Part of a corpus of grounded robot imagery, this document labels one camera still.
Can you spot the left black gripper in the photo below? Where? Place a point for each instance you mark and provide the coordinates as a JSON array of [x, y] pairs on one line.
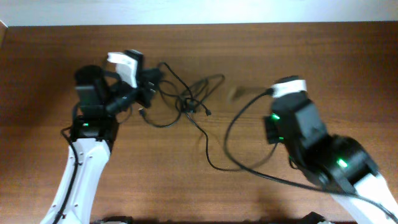
[[147, 88]]

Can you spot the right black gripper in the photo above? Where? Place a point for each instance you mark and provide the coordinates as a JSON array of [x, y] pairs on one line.
[[292, 101]]

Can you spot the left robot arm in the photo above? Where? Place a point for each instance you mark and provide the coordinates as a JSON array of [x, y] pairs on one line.
[[103, 94]]

